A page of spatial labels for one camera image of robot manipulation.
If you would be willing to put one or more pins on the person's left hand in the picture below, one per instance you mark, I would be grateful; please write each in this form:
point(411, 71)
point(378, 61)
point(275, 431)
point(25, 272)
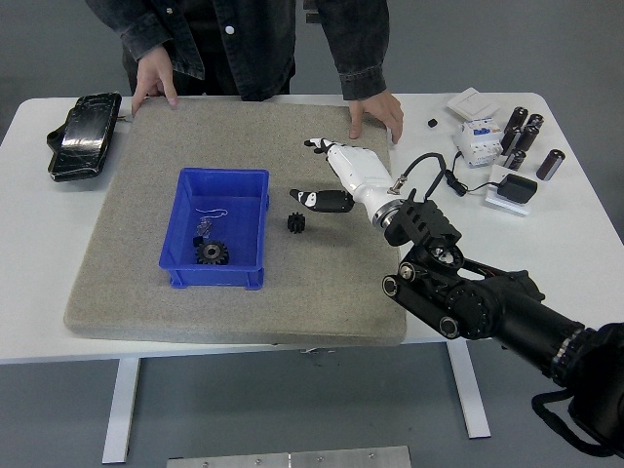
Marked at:
point(382, 107)

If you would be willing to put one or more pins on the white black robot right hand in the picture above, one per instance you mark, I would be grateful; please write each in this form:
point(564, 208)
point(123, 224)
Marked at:
point(361, 170)

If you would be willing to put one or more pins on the person's right hand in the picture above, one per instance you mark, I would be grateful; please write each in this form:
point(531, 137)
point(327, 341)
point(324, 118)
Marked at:
point(153, 75)

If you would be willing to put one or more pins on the small black gear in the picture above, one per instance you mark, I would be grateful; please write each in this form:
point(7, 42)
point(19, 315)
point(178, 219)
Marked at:
point(296, 223)

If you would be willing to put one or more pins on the grey-brown foam mat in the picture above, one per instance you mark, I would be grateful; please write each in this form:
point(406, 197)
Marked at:
point(244, 136)

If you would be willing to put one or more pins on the large black gear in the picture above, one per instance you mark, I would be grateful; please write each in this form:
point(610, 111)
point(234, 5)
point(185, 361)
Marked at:
point(220, 258)

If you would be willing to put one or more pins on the blue plastic box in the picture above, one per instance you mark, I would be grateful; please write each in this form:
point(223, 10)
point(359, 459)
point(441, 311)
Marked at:
point(214, 278)

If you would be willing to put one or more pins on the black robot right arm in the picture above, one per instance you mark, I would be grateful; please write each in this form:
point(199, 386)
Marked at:
point(512, 312)

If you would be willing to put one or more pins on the person's right forearm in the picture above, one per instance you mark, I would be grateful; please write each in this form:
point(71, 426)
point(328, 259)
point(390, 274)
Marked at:
point(156, 39)

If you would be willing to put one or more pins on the small white brass connector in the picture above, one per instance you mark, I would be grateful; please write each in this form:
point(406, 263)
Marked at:
point(124, 117)

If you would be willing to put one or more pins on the small black cube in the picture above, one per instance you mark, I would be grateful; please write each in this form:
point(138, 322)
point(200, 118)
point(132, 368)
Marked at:
point(431, 122)
point(197, 242)

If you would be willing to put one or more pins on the black wrapped device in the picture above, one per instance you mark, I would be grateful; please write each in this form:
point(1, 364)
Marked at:
point(83, 131)

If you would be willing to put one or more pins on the white circuit breaker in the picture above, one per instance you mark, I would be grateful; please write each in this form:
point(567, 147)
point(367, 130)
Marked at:
point(475, 141)

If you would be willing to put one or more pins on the person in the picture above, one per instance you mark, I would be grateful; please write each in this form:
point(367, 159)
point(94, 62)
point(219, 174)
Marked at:
point(258, 49)

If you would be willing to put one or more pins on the dark brown capacitor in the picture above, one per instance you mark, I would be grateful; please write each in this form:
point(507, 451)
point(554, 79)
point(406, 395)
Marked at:
point(517, 118)
point(515, 160)
point(551, 164)
point(534, 122)
point(528, 138)
point(510, 140)

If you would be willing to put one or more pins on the white flat plate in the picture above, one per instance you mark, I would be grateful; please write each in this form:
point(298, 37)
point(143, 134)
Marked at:
point(507, 207)

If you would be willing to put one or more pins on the black power adapter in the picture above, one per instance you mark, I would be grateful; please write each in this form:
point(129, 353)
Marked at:
point(519, 187)

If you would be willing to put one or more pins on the small clear screw bag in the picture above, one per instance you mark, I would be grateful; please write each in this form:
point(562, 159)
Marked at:
point(205, 227)

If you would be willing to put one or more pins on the white table leg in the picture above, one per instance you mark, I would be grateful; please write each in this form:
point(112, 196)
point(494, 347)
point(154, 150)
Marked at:
point(470, 400)
point(122, 414)

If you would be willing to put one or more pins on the white wall switch plate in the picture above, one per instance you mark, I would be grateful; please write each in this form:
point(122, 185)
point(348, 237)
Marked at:
point(470, 101)

